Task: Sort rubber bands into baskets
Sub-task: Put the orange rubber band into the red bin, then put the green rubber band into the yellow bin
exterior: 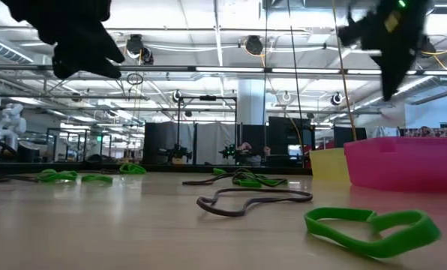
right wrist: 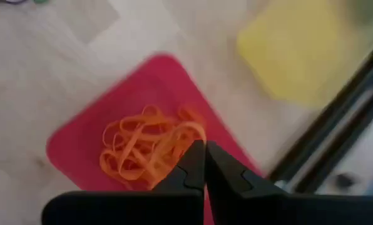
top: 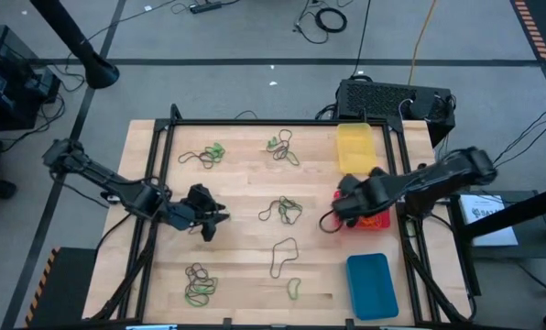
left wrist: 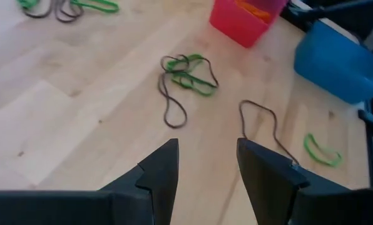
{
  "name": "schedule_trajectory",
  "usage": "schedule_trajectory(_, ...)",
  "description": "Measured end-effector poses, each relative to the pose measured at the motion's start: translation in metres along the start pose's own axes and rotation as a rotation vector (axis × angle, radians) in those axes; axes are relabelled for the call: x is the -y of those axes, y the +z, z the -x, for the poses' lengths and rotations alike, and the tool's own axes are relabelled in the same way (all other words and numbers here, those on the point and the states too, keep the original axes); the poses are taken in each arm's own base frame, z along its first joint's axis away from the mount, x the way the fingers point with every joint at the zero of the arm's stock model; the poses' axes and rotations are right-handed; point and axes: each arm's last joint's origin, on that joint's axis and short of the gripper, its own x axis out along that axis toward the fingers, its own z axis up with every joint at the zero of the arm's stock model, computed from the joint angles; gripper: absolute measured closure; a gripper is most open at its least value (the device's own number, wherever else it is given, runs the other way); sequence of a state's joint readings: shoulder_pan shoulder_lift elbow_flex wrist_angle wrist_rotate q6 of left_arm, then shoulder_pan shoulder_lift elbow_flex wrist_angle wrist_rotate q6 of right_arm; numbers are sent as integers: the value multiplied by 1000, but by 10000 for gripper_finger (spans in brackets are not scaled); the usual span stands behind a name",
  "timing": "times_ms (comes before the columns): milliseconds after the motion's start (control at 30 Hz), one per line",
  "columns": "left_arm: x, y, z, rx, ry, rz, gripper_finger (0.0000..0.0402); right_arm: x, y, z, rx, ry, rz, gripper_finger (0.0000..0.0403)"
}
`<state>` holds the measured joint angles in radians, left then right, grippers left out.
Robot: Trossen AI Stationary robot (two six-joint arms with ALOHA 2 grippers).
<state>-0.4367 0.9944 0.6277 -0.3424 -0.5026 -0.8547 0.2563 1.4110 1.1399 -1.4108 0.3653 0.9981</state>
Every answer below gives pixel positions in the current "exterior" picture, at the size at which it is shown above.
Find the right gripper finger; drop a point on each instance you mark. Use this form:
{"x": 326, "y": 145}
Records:
{"x": 389, "y": 71}
{"x": 405, "y": 63}

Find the black partition panel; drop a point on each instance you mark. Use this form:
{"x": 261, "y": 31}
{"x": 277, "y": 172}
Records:
{"x": 159, "y": 142}

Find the black metal rig frame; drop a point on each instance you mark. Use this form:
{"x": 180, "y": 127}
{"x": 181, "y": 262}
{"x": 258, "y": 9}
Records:
{"x": 207, "y": 98}

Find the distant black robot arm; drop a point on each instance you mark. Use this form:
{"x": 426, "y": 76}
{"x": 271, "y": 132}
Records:
{"x": 176, "y": 152}
{"x": 229, "y": 152}

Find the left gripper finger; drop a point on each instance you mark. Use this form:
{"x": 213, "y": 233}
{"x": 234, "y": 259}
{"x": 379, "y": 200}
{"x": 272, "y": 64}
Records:
{"x": 84, "y": 65}
{"x": 103, "y": 47}

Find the green rubber band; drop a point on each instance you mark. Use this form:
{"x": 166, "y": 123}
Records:
{"x": 54, "y": 175}
{"x": 219, "y": 171}
{"x": 96, "y": 179}
{"x": 131, "y": 168}
{"x": 407, "y": 234}
{"x": 246, "y": 183}
{"x": 272, "y": 181}

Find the white humanoid robot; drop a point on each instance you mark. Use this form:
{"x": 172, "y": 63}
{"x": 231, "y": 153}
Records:
{"x": 11, "y": 123}

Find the colourful patterned board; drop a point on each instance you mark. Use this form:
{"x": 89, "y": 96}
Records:
{"x": 443, "y": 132}

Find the long ceiling light bar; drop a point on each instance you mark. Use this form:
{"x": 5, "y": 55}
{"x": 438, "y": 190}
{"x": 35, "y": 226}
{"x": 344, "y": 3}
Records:
{"x": 227, "y": 69}

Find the black rubber band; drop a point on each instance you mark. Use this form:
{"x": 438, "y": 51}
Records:
{"x": 6, "y": 178}
{"x": 223, "y": 213}
{"x": 204, "y": 180}

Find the red plastic basket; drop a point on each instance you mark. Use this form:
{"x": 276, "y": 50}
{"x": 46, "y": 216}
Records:
{"x": 407, "y": 165}

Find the person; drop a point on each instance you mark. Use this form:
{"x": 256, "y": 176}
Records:
{"x": 425, "y": 131}
{"x": 251, "y": 155}

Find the yellow plastic basket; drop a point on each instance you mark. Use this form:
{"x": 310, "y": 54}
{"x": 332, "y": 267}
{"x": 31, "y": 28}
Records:
{"x": 328, "y": 167}

